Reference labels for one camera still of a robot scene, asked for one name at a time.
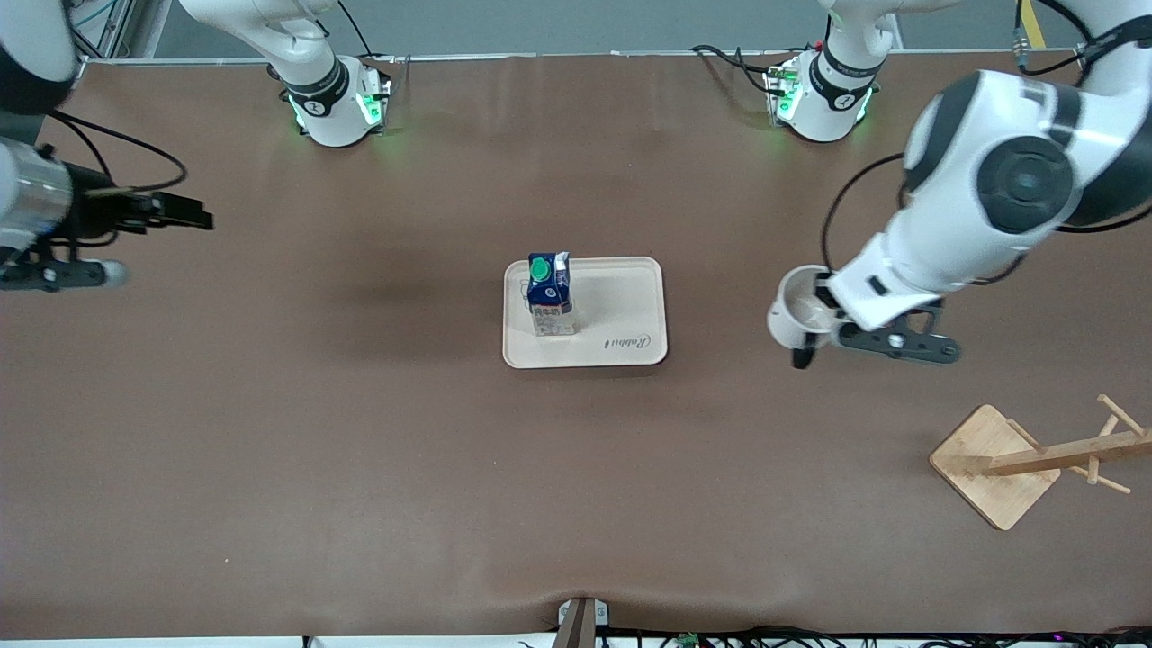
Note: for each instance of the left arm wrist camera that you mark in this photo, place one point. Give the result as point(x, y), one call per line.
point(900, 346)

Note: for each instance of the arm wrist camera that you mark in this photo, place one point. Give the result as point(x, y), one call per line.
point(900, 346)
point(63, 274)

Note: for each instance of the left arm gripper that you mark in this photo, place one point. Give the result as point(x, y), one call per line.
point(801, 358)

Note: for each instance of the aluminium frame post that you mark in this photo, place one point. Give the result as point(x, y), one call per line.
point(112, 27)

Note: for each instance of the beige plastic tray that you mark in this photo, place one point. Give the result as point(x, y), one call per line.
point(612, 306)

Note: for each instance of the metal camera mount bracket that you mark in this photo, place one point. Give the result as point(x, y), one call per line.
point(580, 625)

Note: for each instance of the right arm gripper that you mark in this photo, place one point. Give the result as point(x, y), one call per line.
point(93, 213)

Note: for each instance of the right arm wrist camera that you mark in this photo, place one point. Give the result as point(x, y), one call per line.
point(63, 274)

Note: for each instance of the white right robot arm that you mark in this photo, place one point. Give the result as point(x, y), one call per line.
point(333, 117)

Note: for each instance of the blue milk carton green cap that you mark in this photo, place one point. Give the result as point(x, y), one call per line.
point(549, 297)

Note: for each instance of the wooden cup rack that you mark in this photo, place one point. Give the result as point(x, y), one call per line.
point(990, 468)

